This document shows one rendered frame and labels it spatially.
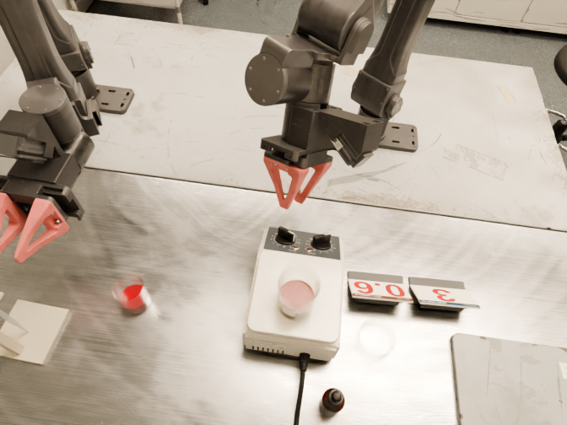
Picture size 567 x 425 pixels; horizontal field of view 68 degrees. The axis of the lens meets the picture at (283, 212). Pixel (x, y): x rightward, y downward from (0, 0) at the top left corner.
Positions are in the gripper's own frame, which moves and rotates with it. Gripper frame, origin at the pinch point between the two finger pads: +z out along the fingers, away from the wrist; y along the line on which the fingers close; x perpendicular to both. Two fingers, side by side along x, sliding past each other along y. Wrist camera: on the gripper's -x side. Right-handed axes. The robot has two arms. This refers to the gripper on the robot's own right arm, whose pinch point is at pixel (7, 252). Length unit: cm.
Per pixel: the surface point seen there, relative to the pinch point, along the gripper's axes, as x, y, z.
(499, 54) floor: 107, 138, -223
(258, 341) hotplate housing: 7.5, 32.7, 3.0
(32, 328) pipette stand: 12.8, 0.2, 5.6
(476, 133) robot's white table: 14, 69, -50
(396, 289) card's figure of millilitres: 12, 52, -10
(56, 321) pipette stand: 12.8, 3.1, 4.1
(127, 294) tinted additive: 11.3, 12.1, -1.3
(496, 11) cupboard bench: 92, 131, -244
